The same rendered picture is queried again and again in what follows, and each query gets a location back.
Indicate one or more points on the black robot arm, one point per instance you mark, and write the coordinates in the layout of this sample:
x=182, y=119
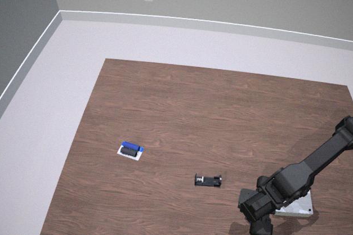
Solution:
x=294, y=181

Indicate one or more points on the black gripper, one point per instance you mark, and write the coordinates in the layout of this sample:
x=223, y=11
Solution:
x=263, y=226

